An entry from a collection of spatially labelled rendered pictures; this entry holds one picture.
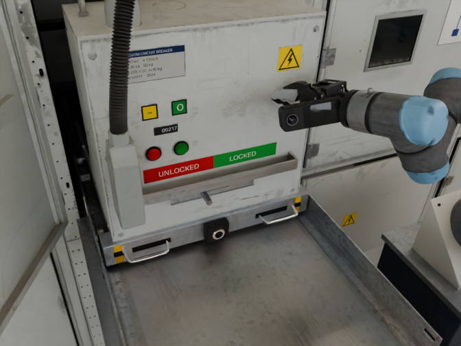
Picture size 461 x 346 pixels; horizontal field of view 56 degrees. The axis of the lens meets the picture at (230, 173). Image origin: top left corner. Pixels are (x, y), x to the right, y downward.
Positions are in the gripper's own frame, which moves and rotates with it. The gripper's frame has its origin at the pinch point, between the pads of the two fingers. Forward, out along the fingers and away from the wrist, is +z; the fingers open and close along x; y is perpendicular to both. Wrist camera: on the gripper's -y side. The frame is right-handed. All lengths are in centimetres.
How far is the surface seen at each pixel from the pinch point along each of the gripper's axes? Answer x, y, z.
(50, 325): -63, -51, 52
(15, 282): -30, -57, 28
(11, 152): -2, -48, 30
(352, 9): 13.2, 36.6, 7.3
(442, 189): -66, 98, 11
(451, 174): -59, 100, 9
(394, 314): -45, 4, -27
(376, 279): -40.3, 6.3, -21.5
